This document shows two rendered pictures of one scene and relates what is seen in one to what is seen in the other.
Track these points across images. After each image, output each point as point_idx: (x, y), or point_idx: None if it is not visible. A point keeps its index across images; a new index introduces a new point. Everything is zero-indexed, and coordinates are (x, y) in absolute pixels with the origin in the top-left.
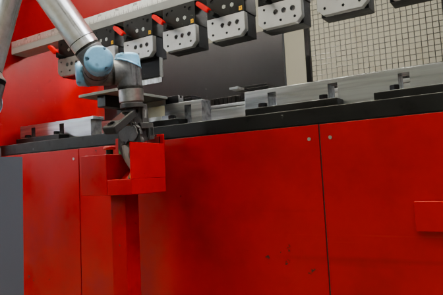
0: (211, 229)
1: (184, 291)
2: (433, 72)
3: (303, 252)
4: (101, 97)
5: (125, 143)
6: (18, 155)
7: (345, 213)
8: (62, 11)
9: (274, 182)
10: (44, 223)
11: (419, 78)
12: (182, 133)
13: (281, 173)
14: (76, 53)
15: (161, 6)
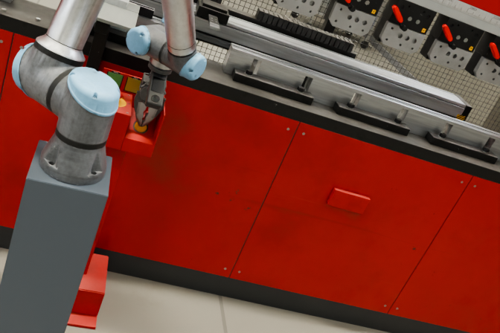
0: (173, 163)
1: (126, 200)
2: (374, 102)
3: (247, 196)
4: (103, 23)
5: (144, 101)
6: None
7: (288, 181)
8: (189, 22)
9: (246, 147)
10: None
11: (365, 102)
12: (173, 78)
13: (255, 143)
14: (177, 56)
15: None
